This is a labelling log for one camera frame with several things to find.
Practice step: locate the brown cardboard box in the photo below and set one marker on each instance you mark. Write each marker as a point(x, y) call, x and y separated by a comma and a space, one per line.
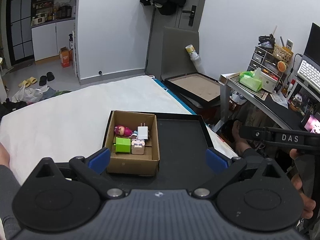
point(127, 163)

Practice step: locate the white keyboard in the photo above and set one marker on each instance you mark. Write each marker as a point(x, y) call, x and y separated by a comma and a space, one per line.
point(309, 74)

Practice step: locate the black slipper pair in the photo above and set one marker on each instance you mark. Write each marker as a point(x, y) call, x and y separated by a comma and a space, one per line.
point(46, 78)

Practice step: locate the person's right hand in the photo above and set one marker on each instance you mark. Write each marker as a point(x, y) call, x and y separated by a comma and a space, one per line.
point(309, 204)

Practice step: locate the orange cardboard box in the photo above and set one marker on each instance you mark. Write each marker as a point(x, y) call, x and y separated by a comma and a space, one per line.
point(65, 57)

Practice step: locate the white plug charger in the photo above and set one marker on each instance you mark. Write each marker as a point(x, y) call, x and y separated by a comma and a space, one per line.
point(143, 132)

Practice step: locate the grey metal side table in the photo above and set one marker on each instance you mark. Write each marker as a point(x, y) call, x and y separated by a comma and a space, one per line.
point(285, 118)

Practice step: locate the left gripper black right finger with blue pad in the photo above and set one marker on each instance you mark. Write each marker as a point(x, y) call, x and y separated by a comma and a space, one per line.
point(226, 171)

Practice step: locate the white plastic bag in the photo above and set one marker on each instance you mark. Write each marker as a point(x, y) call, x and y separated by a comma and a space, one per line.
point(28, 95)

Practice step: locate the person's left forearm grey sleeve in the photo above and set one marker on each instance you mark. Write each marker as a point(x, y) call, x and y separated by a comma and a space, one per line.
point(9, 188)

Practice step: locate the grey leaning board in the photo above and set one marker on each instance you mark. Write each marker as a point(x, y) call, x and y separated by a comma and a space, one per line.
point(167, 56)

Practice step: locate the green tissue pack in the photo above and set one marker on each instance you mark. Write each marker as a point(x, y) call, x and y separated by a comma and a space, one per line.
point(249, 80)

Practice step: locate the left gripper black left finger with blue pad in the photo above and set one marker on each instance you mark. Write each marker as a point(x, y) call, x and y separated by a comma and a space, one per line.
point(89, 171)

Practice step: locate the black tray brown inside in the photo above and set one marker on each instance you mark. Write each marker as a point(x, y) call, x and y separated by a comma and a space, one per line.
point(196, 86)

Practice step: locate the grey door with handle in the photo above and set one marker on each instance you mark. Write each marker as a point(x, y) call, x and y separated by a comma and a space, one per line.
point(188, 17)

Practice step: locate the black shallow tray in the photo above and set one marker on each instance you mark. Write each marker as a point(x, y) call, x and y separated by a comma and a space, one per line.
point(182, 147)

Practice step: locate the yellow slipper pair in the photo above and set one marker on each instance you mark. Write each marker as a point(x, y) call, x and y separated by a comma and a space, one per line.
point(26, 83)

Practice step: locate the green cube charger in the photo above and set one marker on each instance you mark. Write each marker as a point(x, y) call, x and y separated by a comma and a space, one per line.
point(122, 145)

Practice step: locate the magenta monster figure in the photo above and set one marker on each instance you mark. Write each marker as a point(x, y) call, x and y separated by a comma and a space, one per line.
point(123, 131)

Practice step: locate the yellow capped white bottle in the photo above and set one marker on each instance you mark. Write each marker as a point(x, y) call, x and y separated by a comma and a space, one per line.
point(195, 58)

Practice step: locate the small drawer organizer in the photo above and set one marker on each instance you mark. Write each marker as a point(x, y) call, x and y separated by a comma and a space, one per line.
point(265, 60)

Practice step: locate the small white cartoon figure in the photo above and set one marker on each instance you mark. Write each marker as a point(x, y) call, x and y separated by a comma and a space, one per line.
point(137, 146)

